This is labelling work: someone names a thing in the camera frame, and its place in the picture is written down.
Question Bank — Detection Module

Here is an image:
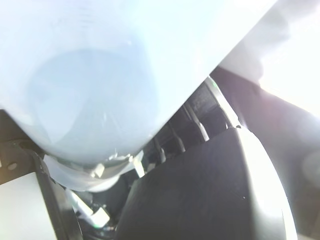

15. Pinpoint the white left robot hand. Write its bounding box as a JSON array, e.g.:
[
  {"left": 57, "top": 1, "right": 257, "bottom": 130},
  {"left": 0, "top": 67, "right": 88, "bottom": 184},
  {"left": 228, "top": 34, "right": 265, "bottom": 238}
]
[{"left": 0, "top": 19, "right": 320, "bottom": 240}]

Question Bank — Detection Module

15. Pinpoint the large translucent white syringe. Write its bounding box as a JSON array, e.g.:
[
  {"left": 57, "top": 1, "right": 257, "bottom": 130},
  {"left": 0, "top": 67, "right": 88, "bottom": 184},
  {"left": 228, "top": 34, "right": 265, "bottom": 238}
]
[{"left": 0, "top": 0, "right": 283, "bottom": 193}]

